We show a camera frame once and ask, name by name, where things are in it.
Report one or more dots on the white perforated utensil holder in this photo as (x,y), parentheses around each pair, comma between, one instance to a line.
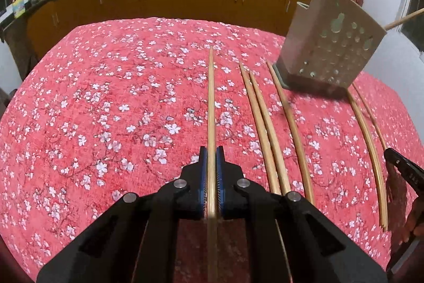
(331,47)

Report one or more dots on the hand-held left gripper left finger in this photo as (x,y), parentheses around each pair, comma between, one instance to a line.
(203,183)

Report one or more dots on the yellow detergent bottle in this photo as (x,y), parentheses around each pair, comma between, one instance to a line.
(20,6)

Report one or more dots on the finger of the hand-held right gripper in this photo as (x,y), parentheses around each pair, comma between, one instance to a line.
(405,170)
(402,254)

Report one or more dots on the person's right hand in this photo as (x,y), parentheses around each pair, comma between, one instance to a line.
(415,223)

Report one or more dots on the red floral tablecloth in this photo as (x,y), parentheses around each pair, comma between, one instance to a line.
(99,104)

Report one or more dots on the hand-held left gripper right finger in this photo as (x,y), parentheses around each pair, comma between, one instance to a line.
(219,183)

